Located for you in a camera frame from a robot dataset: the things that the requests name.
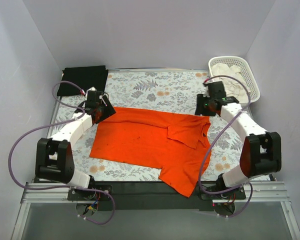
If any orange t-shirt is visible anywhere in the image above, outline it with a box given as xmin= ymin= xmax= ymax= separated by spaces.
xmin=89 ymin=107 xmax=211 ymax=198

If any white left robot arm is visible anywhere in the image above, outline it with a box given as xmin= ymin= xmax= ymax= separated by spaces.
xmin=35 ymin=87 xmax=116 ymax=200

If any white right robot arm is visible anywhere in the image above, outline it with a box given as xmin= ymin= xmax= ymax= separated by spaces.
xmin=195 ymin=81 xmax=282 ymax=199

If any crumpled white t-shirt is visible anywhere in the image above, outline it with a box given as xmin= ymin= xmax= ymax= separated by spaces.
xmin=211 ymin=62 xmax=252 ymax=103

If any folded black t-shirt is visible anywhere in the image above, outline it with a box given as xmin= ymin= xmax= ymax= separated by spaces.
xmin=57 ymin=65 xmax=109 ymax=97

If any white perforated plastic basket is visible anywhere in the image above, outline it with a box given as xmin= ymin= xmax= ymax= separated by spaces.
xmin=208 ymin=56 xmax=261 ymax=104

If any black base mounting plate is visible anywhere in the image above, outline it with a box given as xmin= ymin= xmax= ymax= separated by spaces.
xmin=67 ymin=181 xmax=246 ymax=211

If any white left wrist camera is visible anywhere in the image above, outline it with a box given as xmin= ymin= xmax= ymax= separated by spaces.
xmin=86 ymin=87 xmax=97 ymax=92

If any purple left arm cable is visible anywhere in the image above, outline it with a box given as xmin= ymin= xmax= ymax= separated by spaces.
xmin=7 ymin=81 xmax=116 ymax=225

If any aluminium table frame rail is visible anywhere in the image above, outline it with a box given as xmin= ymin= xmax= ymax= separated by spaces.
xmin=21 ymin=181 xmax=290 ymax=211

